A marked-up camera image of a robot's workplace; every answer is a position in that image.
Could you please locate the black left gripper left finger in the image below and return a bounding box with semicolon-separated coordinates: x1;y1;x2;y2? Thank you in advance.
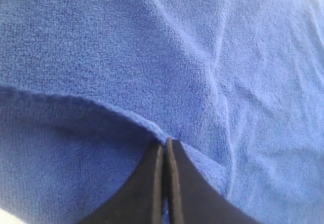
80;139;164;224

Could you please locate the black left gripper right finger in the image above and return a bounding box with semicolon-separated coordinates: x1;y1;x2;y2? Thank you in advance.
166;138;258;224

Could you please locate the blue terry towel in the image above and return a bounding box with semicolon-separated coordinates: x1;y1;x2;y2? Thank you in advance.
1;0;323;223

